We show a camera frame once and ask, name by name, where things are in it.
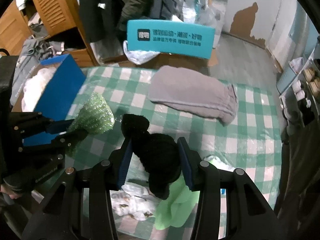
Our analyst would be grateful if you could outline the black fuzzy soft object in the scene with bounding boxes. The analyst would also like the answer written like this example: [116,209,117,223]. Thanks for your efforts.
[121,114,182,200]

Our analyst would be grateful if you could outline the green bubble wrap sheet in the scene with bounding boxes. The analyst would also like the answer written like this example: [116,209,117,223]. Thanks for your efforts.
[65,92,116,156]

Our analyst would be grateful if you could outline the light green foam sheet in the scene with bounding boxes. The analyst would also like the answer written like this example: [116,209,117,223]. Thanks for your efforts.
[154,175,200,230]

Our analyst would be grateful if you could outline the grey towel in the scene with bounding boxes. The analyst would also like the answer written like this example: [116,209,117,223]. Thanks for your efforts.
[148,66,239,125]

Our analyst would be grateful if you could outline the blue cardboard box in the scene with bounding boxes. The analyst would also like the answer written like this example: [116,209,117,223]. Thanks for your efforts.
[2,54,86,152]

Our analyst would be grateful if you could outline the white plastic wrap bundle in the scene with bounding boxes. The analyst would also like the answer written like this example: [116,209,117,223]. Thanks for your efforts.
[21,67,56,112]

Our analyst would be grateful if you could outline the grey printed bag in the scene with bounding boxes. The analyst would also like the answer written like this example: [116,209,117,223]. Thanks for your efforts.
[10,38,56,106]

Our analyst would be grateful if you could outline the white bag under teal box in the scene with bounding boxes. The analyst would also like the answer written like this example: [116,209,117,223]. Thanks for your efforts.
[123,40,160,65]

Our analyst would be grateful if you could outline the metal shoe rack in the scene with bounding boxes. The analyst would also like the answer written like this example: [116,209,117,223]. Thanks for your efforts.
[277,50,319,136]

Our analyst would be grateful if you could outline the teal shoe box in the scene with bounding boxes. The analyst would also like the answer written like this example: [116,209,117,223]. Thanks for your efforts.
[127,20,215,59]

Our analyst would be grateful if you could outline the wooden louvered cabinet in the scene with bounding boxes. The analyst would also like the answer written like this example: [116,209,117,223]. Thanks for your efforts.
[1,0,98,67]

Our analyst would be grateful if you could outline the dark hanging jacket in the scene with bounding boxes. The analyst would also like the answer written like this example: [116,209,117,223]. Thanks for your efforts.
[79,0,178,43]

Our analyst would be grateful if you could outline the blue white plastic bag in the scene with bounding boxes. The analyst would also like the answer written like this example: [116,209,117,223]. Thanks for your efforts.
[174,0,226,30]

